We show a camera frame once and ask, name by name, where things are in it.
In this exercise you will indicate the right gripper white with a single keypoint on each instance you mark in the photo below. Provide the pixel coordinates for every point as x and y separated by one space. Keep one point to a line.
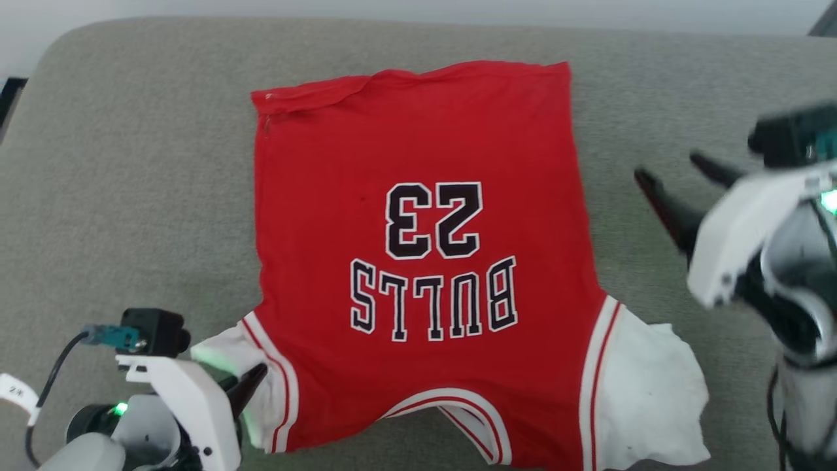
739 229

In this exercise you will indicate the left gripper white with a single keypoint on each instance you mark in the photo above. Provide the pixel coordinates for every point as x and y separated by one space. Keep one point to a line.
189 405

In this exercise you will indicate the red basketball jersey white sleeves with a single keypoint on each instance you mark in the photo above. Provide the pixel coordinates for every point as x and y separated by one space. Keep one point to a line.
366 163

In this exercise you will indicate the grey fabric sofa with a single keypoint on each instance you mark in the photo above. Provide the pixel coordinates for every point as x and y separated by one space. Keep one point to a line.
131 196

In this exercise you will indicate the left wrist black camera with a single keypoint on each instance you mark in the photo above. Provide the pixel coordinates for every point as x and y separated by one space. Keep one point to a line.
157 330

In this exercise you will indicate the wrist black camera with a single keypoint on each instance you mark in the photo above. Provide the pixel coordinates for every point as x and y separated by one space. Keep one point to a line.
157 330
788 134

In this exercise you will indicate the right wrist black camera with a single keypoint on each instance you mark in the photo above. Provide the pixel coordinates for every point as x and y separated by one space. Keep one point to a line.
788 134

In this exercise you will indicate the left camera teal connector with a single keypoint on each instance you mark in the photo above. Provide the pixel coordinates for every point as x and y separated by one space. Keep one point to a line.
111 337

